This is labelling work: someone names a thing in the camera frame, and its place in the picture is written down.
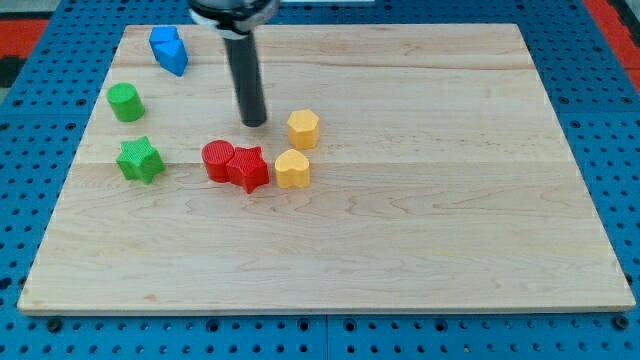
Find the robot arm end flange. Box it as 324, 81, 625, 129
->
188, 0, 281, 40

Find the wooden board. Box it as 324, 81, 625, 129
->
18, 24, 635, 316

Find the yellow heart block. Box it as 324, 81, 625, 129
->
275, 149, 311, 189

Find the yellow hexagon block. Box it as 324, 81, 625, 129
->
287, 109, 320, 150

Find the red star block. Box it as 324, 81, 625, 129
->
226, 147, 270, 194

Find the red cylinder block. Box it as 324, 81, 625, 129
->
201, 140, 235, 183

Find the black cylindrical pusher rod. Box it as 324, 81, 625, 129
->
224, 32, 267, 128

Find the green star block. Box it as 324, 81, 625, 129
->
116, 136, 166, 184

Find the blue triangle block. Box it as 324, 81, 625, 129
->
152, 39, 188, 77

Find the green cylinder block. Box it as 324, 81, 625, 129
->
107, 82, 145, 122

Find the blue cube block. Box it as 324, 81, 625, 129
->
149, 26, 179, 61

